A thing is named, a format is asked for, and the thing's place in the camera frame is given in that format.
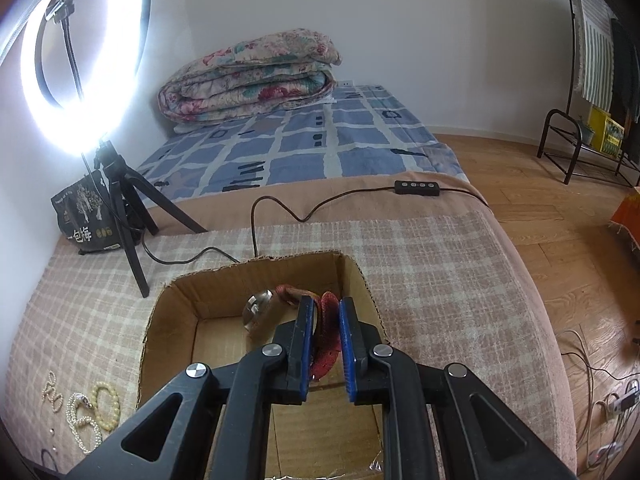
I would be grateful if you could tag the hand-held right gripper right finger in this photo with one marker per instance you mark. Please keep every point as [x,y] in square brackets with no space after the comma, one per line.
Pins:
[346,355]

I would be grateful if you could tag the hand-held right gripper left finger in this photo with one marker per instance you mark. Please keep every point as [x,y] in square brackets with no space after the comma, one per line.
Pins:
[310,340]

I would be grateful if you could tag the cardboard box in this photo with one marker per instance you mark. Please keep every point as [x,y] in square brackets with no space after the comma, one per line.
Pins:
[220,300]

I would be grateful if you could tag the short pearl strand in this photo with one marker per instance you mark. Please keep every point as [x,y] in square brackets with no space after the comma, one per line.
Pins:
[50,390]

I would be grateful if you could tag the dark metal bangle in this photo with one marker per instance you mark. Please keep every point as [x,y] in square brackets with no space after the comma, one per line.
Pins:
[52,455]

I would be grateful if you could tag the pink plaid blanket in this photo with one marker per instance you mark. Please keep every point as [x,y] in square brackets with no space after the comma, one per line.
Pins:
[440,280]

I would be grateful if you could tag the blue patchwork bed sheet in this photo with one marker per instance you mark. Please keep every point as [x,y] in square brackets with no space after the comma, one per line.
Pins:
[300,145]

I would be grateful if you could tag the black tripod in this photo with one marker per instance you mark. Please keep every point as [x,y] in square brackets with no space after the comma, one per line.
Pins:
[112,170]

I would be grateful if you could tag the folded floral quilt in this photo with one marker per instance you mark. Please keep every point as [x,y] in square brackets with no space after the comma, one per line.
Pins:
[250,80]

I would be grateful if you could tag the white power strip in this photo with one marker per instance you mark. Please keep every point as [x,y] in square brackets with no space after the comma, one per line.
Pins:
[612,410]
[602,455]

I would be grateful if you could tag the black metal clothes rack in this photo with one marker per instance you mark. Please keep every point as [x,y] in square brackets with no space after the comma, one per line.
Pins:
[542,140]

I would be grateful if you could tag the orange cloth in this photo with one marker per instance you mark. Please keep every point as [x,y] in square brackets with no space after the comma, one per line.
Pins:
[630,220]

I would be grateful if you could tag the small grey pot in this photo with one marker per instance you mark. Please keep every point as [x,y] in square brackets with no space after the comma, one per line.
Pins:
[587,134]

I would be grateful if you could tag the yellow plastic crate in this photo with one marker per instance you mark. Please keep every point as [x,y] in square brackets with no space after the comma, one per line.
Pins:
[607,132]

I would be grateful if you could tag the striped hanging cloth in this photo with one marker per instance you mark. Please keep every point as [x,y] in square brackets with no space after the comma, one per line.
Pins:
[595,45]

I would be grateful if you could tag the dark hanging clothes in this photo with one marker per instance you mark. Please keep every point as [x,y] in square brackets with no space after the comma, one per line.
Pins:
[627,70]

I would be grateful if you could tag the gooseneck phone holder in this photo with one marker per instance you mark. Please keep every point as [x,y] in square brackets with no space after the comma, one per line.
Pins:
[64,7]

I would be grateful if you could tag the white wall outlet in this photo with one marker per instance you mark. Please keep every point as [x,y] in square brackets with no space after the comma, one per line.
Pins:
[346,84]

